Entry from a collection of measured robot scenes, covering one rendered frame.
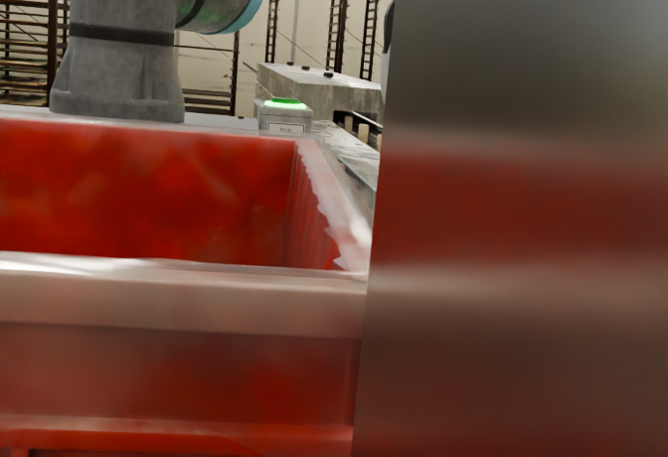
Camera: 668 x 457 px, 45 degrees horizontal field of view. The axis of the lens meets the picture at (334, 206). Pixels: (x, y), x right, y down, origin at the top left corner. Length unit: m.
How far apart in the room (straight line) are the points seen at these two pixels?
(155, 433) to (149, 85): 0.74
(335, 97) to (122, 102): 0.51
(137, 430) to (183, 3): 0.79
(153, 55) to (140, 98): 0.05
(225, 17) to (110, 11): 0.18
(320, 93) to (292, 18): 6.58
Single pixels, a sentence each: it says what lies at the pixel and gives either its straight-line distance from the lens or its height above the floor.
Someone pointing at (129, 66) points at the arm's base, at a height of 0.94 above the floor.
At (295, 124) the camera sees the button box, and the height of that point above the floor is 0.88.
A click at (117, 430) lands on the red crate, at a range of 0.20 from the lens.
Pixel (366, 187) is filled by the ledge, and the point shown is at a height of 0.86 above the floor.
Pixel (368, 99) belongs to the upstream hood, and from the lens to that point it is 1.33.
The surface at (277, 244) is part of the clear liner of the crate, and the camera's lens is 0.49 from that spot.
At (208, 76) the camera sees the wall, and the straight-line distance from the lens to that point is 7.86.
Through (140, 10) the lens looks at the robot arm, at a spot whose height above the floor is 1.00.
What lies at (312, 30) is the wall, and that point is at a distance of 7.91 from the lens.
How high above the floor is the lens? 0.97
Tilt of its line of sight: 11 degrees down
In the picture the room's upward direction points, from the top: 5 degrees clockwise
